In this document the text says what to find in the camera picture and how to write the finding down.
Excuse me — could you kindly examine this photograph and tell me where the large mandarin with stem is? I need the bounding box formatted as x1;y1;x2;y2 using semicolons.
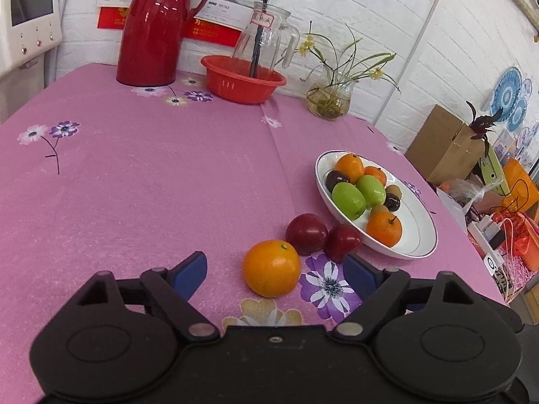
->
366;212;403;247

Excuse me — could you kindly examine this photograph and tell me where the dark red apple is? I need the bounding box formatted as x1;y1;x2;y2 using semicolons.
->
285;213;328;256
323;224;363;264

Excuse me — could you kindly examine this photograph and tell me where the dark cherry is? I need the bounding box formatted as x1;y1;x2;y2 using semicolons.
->
324;170;350;194
384;193;401;212

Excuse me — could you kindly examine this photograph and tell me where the large green apple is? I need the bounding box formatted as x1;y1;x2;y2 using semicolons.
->
331;181;366;221

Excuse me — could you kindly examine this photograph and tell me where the small green apple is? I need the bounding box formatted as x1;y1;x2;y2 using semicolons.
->
355;175;386;208

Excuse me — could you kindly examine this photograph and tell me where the brown kiwi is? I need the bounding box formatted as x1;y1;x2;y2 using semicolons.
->
370;204;389;215
385;184;402;199

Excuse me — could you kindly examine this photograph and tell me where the large orange fruit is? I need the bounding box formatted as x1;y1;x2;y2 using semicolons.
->
242;240;302;298

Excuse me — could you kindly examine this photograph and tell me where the small mandarin with stem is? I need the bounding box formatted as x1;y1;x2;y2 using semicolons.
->
364;166;386;186

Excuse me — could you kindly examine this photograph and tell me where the smooth orange fruit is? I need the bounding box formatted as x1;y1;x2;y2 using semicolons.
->
335;153;364;184

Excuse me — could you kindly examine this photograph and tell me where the white power strip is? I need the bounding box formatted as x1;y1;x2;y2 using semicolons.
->
467;215;506;258

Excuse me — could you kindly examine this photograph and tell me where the clear plastic bag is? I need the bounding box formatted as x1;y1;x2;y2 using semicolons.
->
438;178;503;214

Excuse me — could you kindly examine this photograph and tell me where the pink floral tablecloth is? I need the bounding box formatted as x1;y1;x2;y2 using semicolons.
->
1;64;501;403

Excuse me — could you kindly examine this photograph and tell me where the brown cardboard box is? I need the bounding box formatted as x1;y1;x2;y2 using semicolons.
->
405;105;485;185

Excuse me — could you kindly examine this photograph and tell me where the orange paper bag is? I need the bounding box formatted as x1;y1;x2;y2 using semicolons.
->
502;158;539;212

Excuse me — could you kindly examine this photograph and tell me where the dark purple leaf plant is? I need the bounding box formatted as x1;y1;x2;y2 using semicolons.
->
466;101;503;157

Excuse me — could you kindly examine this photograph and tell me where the glass vase with plant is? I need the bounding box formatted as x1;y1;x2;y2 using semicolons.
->
295;27;399;121

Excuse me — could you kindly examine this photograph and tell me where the red plastic basket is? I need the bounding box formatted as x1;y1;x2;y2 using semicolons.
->
201;55;287;105

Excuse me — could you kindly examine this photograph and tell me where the red thermos jug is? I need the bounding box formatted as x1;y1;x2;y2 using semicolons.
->
116;0;208;87

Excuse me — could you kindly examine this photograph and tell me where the black stirring stick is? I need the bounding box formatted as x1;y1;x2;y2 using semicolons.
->
249;0;268;78

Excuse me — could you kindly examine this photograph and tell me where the clear glass pitcher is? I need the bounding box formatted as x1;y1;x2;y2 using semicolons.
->
229;1;300;73

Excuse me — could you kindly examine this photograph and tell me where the white machine with screen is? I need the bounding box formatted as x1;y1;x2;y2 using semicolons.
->
1;0;66;121

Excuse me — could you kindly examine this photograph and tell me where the blue round wall decoration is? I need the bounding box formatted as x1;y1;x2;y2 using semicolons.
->
488;67;534;132

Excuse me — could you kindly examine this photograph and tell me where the bedding wall calendar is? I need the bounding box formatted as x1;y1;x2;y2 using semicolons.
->
96;0;290;48

